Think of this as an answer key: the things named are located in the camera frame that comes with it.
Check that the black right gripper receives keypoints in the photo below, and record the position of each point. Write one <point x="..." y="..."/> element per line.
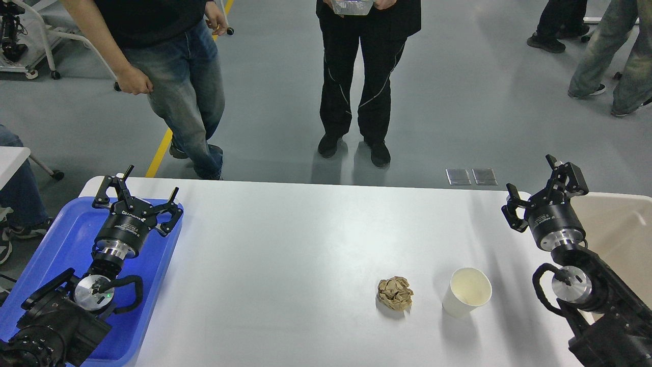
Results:
<point x="553" y="221"/>

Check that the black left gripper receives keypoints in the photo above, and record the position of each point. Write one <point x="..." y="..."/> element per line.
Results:
<point x="125" y="227"/>

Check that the white paper cup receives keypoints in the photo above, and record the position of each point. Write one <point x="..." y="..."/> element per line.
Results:
<point x="468" y="289"/>

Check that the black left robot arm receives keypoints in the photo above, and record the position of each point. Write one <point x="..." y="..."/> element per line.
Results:
<point x="86" y="296"/>

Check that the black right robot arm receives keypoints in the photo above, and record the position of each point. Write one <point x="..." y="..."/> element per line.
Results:
<point x="610" y="323"/>

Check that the metal floor outlet plate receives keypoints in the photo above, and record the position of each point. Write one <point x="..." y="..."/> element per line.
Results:
<point x="458" y="177"/>
<point x="485" y="177"/>

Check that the blue plastic tray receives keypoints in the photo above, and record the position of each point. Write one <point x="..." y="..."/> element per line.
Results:
<point x="68" y="245"/>

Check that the beige plastic bin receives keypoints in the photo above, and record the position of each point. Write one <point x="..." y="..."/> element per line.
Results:
<point x="617" y="228"/>

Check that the seated person at left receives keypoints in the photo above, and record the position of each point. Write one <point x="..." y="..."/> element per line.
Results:
<point x="28" y="218"/>

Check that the small white side table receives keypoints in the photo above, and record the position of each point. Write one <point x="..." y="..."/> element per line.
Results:
<point x="13" y="157"/>

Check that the person in blue jeans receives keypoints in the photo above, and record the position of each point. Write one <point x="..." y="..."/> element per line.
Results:
<point x="165" y="50"/>

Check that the crumpled brown paper ball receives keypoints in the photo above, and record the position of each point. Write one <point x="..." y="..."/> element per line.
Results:
<point x="395" y="293"/>

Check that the person in dark clothes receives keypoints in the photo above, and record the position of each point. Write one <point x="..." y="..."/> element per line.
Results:
<point x="559" y="20"/>

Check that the person in black trousers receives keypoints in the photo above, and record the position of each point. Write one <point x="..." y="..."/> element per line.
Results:
<point x="380" y="36"/>

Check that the aluminium foil container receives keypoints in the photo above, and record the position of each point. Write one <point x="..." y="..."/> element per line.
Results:
<point x="352" y="8"/>

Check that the white rolling cart frame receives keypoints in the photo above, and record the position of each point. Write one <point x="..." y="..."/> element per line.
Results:
<point x="30" y="32"/>

